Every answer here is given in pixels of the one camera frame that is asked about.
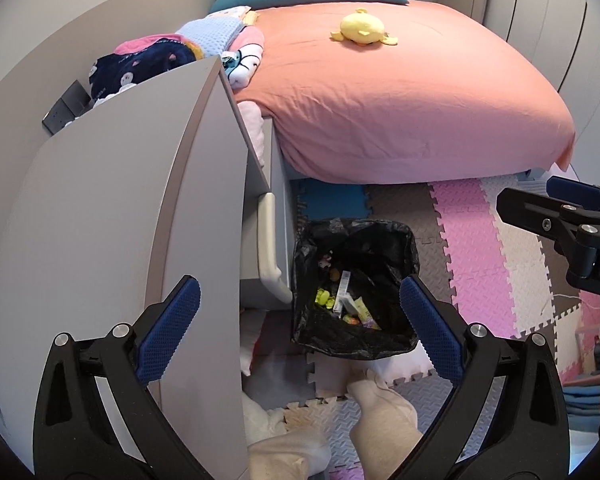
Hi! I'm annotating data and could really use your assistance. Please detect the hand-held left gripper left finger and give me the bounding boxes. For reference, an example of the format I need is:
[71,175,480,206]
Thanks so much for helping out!
[32,275,202,480]

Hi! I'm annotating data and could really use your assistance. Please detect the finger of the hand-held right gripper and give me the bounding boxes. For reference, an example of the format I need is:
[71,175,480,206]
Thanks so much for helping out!
[546,176,600,216]
[496,187,600,273]

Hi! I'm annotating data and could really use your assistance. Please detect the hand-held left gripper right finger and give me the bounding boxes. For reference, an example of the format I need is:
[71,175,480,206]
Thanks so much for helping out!
[399,276,570,480]

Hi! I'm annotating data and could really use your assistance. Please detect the trash bin with black bag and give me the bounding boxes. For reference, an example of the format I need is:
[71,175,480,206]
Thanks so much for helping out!
[291,217,421,361]

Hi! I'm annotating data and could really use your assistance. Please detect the yellow tube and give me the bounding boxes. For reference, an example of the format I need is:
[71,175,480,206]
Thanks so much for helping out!
[352,297,382,331]

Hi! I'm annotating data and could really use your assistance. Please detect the foam puzzle floor mat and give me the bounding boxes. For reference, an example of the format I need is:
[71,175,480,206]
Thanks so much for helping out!
[242,177,600,480]

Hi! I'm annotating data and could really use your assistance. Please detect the white box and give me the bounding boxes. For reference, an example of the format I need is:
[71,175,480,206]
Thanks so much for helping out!
[332,270,354,317]

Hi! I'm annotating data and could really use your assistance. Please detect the person's feet in socks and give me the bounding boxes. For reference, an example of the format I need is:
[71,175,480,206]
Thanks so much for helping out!
[347,367,427,480]

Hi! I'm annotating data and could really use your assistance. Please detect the folded cloths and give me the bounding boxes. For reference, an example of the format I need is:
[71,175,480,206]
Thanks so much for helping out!
[562,370,600,417]

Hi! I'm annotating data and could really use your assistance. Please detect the grey desk drawer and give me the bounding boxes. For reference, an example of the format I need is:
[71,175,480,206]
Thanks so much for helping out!
[240,117,299,307]

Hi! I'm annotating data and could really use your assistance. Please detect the bed with pink sheet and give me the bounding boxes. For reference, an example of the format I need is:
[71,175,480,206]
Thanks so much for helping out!
[237,0,577,186]

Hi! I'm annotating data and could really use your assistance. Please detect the person's left leg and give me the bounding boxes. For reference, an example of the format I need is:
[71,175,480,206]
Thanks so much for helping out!
[247,429,332,480]

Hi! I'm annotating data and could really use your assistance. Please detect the yellow plush duck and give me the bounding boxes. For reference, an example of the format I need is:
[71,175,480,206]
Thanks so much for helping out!
[329,7,399,49]

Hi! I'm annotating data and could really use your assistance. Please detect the navy printed blanket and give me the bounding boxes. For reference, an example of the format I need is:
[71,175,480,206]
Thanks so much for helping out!
[89,36,199,107]

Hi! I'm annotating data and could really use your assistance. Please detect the white printed cloth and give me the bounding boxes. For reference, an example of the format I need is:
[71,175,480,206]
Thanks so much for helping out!
[220,42,266,92]

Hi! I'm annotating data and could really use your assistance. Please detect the pink cloth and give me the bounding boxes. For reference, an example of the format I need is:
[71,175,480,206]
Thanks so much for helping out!
[114,34,182,56]

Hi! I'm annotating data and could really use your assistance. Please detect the light blue blanket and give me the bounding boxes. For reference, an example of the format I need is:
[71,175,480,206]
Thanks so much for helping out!
[180,6,254,59]

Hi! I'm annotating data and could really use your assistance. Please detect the black wall socket panel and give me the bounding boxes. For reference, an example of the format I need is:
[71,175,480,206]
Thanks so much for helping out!
[42,79,92,135]

